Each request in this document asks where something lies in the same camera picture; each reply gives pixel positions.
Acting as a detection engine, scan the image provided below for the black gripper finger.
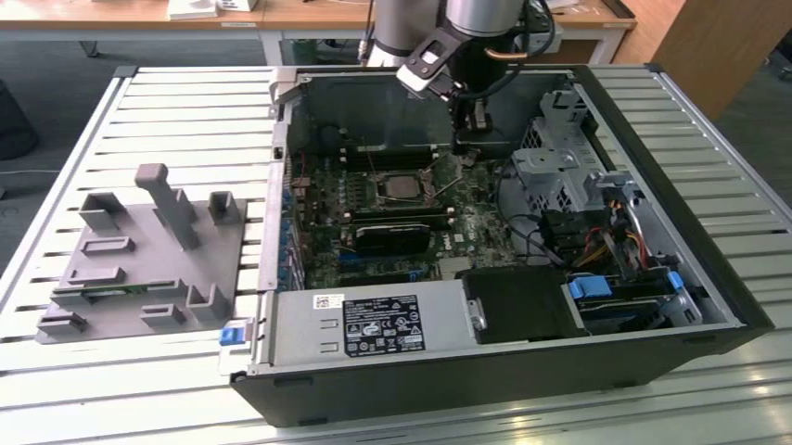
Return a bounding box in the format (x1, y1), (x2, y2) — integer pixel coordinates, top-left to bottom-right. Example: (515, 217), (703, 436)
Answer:
(452, 99), (497, 158)

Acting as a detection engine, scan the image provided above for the metal socket cover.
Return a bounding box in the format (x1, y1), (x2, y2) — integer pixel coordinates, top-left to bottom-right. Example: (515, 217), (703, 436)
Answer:
(420, 147), (483, 201)

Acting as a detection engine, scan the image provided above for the silver CPU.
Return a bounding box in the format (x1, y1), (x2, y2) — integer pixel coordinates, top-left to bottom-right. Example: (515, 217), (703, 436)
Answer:
(376, 174), (424, 199)

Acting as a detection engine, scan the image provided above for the CPU socket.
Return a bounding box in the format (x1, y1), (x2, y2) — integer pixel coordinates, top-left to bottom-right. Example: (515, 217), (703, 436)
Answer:
(371, 170), (447, 210)

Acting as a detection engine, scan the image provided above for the black RAM slot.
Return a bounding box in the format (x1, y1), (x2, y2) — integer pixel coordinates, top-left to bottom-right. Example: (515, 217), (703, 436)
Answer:
(349, 215), (451, 229)
(347, 156), (436, 171)
(349, 208), (448, 220)

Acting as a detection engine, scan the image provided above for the silver drive cage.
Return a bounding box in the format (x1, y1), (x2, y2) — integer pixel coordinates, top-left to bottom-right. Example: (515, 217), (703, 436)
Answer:
(511, 87), (646, 219)

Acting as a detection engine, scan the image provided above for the green motherboard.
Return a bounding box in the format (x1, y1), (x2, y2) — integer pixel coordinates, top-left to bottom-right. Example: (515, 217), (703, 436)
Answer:
(281, 143), (528, 291)

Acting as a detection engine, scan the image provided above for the black graphics card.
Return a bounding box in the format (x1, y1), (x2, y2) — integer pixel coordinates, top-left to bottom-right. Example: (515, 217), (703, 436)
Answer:
(347, 222), (433, 259)

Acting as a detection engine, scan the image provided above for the wooden cabinet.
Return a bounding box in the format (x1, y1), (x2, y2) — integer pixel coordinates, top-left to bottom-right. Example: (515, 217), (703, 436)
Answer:
(610, 0), (792, 122)

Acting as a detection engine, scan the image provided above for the black plastic bay cover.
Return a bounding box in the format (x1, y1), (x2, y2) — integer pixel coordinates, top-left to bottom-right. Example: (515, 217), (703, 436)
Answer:
(461, 268), (590, 345)

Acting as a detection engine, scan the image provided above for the hard disk in blue carrier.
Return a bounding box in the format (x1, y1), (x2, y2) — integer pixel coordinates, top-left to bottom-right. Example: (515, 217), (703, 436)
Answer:
(566, 271), (688, 335)

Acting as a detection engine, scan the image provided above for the white box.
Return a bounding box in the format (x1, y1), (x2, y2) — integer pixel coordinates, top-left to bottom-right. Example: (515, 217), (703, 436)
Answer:
(168, 0), (222, 21)

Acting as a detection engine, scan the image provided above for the silver power supply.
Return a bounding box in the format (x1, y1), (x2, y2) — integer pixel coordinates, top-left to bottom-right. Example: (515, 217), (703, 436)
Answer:
(246, 286), (481, 376)

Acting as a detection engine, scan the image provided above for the black PC case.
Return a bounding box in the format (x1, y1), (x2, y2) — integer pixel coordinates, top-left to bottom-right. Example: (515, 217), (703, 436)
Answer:
(217, 63), (777, 428)

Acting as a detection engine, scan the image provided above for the grey parts rack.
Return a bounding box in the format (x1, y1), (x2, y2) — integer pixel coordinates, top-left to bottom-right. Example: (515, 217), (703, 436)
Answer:
(34, 162), (250, 347)

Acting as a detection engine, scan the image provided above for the wooden desk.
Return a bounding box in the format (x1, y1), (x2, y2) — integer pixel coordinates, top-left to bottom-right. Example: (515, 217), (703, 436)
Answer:
(0, 0), (639, 66)

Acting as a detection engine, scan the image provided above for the green RAM stick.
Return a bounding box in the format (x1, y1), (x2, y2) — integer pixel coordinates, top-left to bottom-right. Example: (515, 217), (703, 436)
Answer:
(79, 285), (154, 299)

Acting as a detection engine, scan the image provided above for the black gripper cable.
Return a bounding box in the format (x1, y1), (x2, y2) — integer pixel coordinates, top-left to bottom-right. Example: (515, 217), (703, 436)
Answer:
(461, 0), (556, 101)

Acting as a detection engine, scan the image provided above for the black cable bundle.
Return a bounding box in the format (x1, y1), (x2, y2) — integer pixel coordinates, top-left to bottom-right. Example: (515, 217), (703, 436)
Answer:
(497, 157), (568, 273)

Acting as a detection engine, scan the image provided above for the coloured power wire bundle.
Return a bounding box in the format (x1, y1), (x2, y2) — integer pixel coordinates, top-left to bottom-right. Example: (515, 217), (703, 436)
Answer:
(572, 198), (652, 277)

